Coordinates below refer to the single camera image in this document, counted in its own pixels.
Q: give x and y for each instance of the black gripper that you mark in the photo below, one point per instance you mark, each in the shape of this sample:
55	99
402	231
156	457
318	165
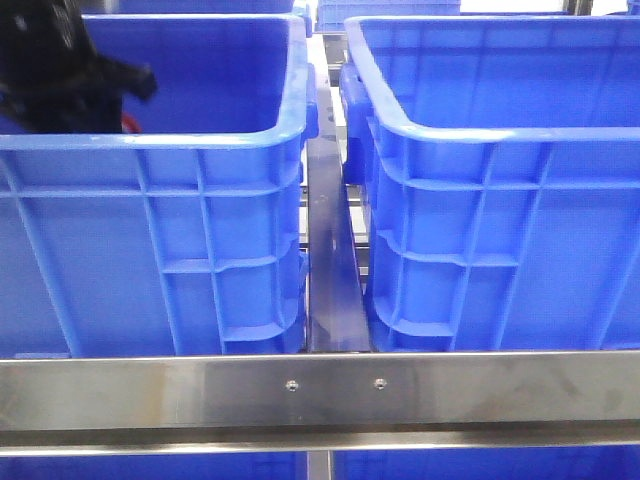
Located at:
54	80

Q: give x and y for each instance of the far left blue bin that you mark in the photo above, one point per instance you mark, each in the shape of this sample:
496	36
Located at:
299	8

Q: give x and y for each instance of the left blue plastic bin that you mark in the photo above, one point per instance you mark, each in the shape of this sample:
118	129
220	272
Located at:
182	239

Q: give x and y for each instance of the blue plastic bin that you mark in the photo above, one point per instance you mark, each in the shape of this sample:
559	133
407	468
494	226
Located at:
499	158
182	239

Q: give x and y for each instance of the far right blue bin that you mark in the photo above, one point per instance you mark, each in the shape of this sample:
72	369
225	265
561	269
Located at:
331	14

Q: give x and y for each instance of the dark metal centre divider bar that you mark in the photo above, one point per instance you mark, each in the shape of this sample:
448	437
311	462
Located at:
337	320

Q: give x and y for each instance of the lower left blue bin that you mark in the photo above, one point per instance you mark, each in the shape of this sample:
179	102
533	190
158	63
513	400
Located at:
194	466

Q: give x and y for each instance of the right blue plastic bin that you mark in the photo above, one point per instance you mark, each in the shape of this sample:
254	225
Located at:
499	158

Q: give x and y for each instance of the lower right blue bin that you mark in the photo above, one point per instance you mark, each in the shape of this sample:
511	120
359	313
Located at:
596	462

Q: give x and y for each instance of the stainless steel front rail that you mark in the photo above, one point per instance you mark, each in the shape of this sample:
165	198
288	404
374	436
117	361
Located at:
171	405

